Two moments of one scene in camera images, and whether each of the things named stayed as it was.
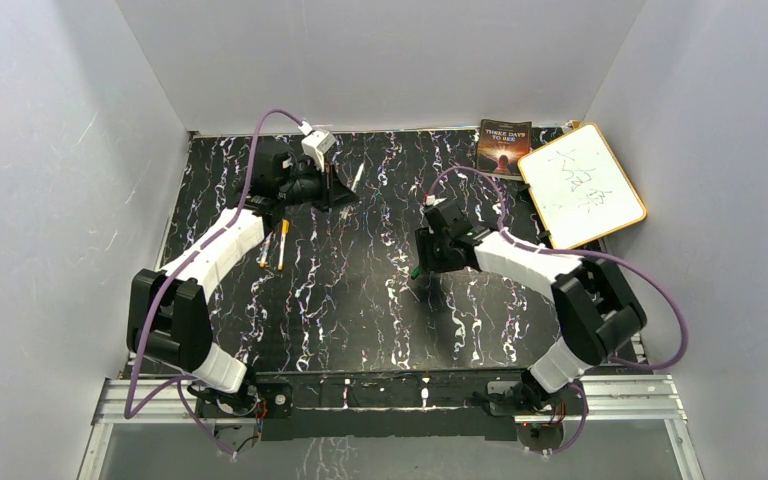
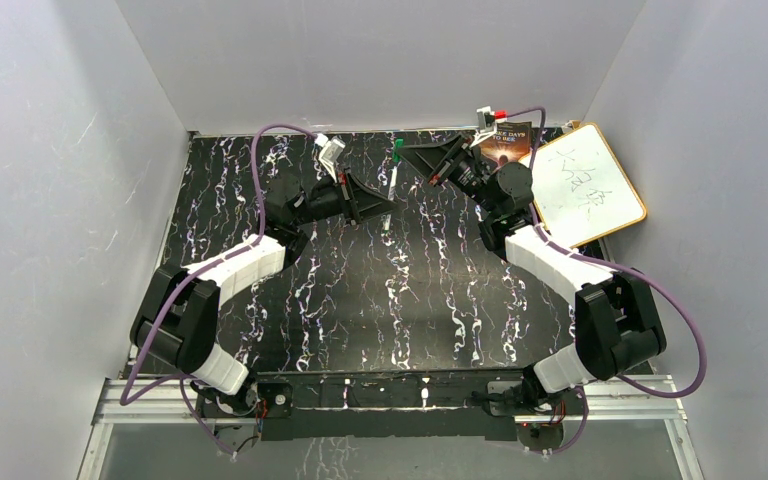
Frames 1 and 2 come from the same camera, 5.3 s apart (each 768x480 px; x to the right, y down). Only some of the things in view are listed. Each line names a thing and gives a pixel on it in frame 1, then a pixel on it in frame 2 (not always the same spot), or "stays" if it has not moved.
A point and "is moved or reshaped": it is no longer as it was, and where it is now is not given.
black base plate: x=389 y=405 stays
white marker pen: x=348 y=209 is moved or reshaped
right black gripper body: x=434 y=254 -> x=471 y=177
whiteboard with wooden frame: x=580 y=188 stays
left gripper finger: x=338 y=193 -> x=364 y=200
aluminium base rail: x=173 y=401 stays
